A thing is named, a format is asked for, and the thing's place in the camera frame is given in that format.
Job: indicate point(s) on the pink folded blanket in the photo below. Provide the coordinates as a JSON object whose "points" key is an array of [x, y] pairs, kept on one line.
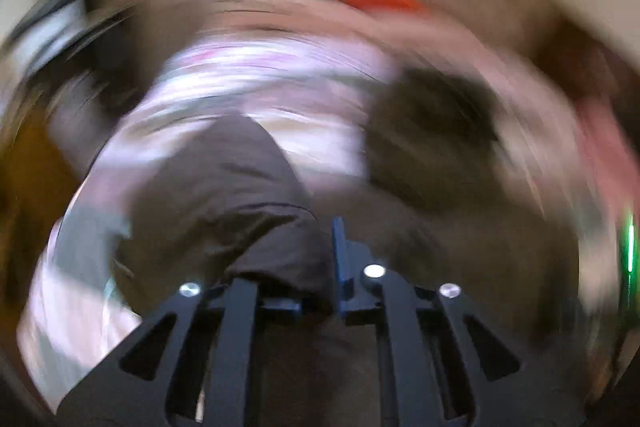
{"points": [[600, 132]]}

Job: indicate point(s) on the pink cartoon bed sheet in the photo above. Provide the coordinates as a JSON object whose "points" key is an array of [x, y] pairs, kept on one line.
{"points": [[260, 72]]}

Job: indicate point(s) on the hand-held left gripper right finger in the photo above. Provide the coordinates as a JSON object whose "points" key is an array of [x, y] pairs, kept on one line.
{"points": [[341, 272]]}

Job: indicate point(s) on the wooden cabinet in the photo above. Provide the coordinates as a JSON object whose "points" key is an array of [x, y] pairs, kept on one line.
{"points": [[30, 167]]}

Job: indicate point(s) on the brown puffer jacket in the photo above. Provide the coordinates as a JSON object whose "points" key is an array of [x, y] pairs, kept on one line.
{"points": [[225, 207]]}

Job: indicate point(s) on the plaid quilt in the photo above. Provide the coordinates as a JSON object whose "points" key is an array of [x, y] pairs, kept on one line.
{"points": [[90, 227]]}

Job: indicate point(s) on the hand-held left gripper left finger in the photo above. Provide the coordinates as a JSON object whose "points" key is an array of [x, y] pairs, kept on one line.
{"points": [[240, 307]]}

